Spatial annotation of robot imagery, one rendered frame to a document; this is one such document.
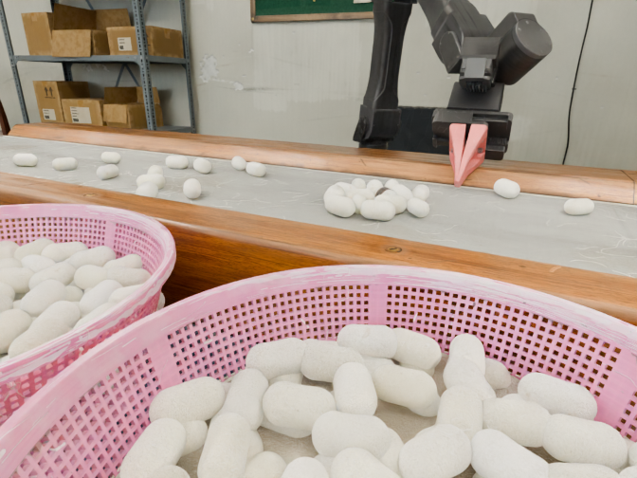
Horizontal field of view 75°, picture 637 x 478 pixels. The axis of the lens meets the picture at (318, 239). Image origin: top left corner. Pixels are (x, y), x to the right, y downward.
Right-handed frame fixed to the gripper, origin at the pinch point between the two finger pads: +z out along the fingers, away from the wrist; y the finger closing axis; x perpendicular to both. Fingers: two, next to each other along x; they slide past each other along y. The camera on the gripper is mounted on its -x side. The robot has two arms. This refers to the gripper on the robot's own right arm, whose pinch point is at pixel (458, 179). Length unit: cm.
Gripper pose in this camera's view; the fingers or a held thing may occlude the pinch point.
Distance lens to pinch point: 57.7
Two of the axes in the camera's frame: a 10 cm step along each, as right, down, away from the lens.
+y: 9.0, 1.7, -3.9
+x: 2.6, 5.0, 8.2
